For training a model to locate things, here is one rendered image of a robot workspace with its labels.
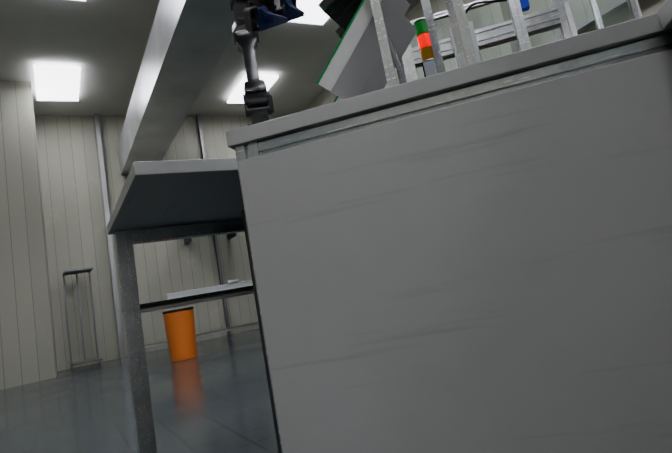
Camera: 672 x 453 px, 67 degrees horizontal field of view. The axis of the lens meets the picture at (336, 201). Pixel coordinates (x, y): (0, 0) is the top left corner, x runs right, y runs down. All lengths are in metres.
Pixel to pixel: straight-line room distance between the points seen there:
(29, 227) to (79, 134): 2.50
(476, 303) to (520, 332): 0.08
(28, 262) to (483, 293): 7.91
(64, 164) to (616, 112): 9.76
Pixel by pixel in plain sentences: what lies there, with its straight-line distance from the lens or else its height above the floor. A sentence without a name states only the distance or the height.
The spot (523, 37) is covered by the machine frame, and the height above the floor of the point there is 1.49.
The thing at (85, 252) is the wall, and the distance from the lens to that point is 9.89.
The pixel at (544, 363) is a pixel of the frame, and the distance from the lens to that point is 0.86.
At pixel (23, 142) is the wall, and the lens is 8.87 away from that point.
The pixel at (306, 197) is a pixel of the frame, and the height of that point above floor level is 0.70.
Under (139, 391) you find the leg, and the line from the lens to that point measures 1.71.
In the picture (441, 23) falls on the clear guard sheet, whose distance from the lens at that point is 3.23.
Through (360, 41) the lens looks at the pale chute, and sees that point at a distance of 1.23.
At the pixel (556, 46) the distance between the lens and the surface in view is 0.91.
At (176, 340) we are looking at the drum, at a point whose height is 0.25.
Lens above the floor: 0.55
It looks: 9 degrees up
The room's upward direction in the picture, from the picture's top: 10 degrees counter-clockwise
